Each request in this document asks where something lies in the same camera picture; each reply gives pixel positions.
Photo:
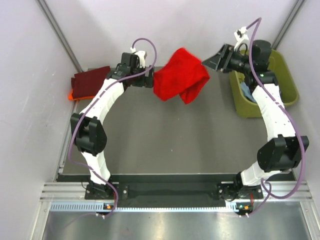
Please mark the aluminium corner post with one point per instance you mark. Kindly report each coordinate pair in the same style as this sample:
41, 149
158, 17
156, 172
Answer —
293, 13
59, 33

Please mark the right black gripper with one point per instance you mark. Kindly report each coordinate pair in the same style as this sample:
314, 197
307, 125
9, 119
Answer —
223, 58

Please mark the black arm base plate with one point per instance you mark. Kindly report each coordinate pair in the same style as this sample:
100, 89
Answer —
161, 191

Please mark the olive green plastic bin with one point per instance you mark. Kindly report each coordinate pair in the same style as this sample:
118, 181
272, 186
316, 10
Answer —
288, 91

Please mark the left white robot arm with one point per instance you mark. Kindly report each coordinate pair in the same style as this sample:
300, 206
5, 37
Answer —
87, 129

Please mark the red t shirt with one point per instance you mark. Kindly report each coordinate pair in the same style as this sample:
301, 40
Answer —
183, 75

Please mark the folded orange t shirt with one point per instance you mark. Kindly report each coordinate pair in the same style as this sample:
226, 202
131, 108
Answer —
71, 98

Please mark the folded maroon t shirt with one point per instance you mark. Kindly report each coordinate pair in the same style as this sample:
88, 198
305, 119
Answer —
88, 83

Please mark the left aluminium corner post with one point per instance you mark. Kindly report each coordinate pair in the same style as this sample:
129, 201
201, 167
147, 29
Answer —
59, 33

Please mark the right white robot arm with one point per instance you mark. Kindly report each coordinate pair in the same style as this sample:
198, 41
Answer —
284, 149

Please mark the light blue t shirt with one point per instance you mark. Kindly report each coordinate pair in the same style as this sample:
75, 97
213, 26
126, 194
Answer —
246, 92

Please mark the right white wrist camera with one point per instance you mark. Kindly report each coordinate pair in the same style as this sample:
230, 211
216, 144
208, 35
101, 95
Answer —
241, 36

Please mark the grey slotted cable duct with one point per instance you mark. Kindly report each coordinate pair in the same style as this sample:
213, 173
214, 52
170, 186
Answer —
102, 207

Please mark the right aluminium corner post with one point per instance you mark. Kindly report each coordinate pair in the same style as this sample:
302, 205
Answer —
293, 13

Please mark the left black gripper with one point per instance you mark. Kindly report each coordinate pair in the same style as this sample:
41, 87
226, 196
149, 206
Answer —
146, 81

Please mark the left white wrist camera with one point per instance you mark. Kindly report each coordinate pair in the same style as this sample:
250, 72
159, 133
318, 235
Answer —
141, 54

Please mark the aluminium frame rail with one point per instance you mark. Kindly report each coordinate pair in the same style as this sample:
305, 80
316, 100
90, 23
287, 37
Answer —
74, 191

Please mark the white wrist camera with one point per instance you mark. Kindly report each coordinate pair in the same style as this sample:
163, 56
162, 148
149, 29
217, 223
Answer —
241, 36
141, 54

